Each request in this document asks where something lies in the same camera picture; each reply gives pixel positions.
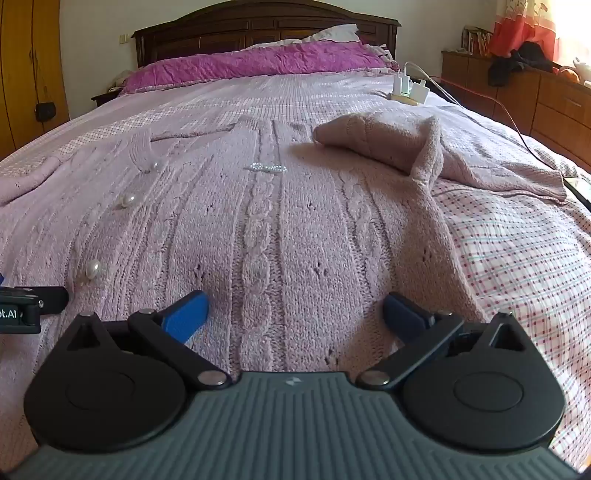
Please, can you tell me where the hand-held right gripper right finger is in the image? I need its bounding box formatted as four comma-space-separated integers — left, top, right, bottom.
356, 292, 528, 387

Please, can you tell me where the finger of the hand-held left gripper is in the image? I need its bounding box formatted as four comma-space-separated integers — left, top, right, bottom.
0, 286, 70, 317

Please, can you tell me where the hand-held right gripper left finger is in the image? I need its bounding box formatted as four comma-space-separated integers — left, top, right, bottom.
67, 291, 233, 387

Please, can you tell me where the pink knitted cardigan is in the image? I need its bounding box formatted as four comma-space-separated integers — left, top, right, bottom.
0, 113, 568, 462

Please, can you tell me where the dark wooden nightstand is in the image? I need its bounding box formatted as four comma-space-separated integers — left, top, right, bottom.
91, 88, 123, 108

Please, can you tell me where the black smartphone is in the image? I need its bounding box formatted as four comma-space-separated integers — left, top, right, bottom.
562, 176, 591, 208

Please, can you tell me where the power strip with white chargers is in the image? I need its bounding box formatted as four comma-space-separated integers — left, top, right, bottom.
390, 62, 432, 106

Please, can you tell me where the yellow wooden wardrobe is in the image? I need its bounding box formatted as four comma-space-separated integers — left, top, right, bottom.
0, 0, 70, 160

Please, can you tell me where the wooden dresser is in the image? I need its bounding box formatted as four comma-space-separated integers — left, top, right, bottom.
441, 50, 591, 162

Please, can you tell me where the magenta pillow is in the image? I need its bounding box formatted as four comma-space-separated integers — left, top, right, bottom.
119, 41, 398, 95

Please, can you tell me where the black clothing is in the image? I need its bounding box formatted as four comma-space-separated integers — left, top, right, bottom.
488, 41, 555, 88

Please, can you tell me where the row of books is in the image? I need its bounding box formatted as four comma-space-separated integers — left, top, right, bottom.
463, 28, 494, 57

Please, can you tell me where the white pillow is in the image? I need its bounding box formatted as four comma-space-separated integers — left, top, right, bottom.
240, 24, 370, 51

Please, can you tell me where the dark wooden headboard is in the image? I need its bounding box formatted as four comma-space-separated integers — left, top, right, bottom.
131, 0, 402, 63

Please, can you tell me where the orange red curtain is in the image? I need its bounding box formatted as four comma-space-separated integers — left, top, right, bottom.
489, 0, 561, 58

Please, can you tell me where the red cable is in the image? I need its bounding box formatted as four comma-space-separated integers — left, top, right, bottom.
434, 76, 561, 164

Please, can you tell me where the white charger cable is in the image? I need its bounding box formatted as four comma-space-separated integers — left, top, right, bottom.
406, 61, 462, 104

